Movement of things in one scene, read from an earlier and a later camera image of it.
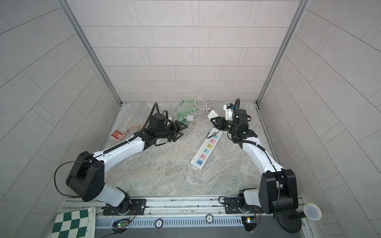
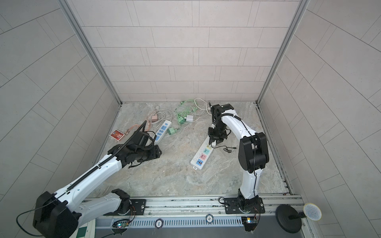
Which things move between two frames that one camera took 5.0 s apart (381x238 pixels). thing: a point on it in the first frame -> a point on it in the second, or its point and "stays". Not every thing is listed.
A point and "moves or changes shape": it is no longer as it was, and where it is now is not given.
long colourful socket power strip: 203,154 stays
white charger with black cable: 213,114 moves or changes shape
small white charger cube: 189,118 stays
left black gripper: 175,130 -> 156,152
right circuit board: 250,222 stays
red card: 117,135 stays
